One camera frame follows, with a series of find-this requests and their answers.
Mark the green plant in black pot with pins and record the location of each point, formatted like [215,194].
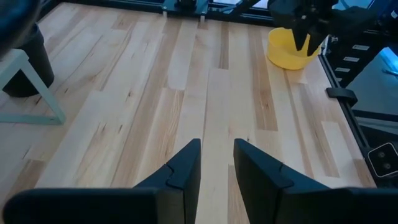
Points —
[37,62]

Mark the black depth camera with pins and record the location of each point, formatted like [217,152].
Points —
[384,160]

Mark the green perforated metal shelf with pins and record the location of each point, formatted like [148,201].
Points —
[31,119]

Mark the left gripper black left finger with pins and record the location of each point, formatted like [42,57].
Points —
[93,207]

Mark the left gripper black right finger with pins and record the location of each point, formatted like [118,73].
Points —
[311,207]

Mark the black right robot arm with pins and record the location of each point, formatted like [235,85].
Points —
[354,21]

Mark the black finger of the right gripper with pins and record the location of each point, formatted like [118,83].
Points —
[300,35]
[314,42]

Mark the yellow plastic mini bowl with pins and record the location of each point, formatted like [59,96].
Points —
[283,53]

